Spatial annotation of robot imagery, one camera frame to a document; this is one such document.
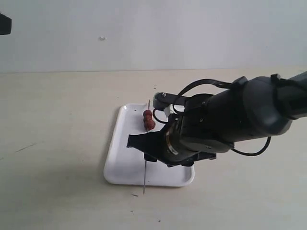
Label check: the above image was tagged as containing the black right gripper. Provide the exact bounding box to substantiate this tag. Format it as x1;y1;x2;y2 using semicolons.
127;115;216;167

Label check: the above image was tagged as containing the red meatball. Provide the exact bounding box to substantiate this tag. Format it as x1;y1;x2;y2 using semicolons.
143;115;153;122
144;120;155;131
143;109;152;117

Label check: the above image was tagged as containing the thin metal skewer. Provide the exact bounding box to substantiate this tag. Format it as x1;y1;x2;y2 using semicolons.
143;99;150;195

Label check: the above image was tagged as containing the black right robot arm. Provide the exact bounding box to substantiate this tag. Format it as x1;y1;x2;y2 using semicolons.
127;73;307;167

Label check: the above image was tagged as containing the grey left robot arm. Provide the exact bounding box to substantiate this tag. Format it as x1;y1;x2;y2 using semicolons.
0;13;12;35

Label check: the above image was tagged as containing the white rectangular plastic tray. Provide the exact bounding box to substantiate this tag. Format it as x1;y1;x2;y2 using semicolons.
103;103;195;187

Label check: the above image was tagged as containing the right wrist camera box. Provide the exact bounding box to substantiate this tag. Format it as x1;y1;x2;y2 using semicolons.
153;92;187;117

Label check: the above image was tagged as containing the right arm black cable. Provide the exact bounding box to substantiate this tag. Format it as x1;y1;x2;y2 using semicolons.
152;78;273;156

